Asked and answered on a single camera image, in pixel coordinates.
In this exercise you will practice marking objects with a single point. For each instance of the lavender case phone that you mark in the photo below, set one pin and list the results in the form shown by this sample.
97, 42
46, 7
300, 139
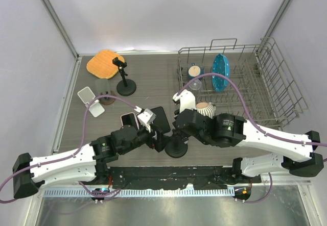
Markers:
143, 118

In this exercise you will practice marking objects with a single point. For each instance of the black phone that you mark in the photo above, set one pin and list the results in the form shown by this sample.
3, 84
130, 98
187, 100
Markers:
161, 120

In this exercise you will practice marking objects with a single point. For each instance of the orange woven mat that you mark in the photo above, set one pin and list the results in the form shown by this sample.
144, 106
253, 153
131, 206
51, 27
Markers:
101, 65

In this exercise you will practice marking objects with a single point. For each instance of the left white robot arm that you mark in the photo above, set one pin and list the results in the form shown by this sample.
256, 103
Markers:
85, 164

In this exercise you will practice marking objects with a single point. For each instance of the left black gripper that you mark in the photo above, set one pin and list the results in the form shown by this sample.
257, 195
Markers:
159, 143

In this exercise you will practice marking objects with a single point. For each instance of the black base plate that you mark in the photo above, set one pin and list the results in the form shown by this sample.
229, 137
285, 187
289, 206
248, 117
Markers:
170, 178

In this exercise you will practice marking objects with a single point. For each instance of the clear glass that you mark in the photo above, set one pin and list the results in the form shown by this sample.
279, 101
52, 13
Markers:
195, 87

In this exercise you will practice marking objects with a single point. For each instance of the grey stand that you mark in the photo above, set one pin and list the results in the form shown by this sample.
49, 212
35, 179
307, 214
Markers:
103, 88

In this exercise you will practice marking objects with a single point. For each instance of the grey wire dish rack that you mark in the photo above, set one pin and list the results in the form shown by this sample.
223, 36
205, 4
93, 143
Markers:
261, 73

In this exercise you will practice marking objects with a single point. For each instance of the blue mug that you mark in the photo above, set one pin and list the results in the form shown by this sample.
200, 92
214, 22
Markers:
194, 70

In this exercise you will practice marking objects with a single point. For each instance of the black tall pole stand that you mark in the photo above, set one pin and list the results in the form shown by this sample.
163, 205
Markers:
177, 146

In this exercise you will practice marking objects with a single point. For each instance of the black round base stand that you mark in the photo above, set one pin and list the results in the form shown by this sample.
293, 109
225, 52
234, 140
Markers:
125, 87

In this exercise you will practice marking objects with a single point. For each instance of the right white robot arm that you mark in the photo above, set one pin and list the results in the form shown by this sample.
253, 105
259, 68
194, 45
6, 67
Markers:
286, 151

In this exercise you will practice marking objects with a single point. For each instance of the white phone stand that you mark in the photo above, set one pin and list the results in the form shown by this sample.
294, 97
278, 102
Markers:
86, 95

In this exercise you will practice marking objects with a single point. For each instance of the striped ceramic mug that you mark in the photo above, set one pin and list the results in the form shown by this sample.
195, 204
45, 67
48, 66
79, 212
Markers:
206, 109

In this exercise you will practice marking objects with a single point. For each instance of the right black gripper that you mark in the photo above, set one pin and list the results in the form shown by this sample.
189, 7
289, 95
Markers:
184, 134

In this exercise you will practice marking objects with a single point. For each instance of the white cable duct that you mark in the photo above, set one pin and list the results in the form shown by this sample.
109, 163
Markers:
131, 193

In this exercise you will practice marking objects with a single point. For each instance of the pink case phone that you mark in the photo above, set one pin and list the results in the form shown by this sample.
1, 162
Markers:
130, 120

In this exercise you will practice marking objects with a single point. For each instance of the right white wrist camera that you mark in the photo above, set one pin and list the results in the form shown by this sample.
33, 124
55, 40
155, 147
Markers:
185, 100

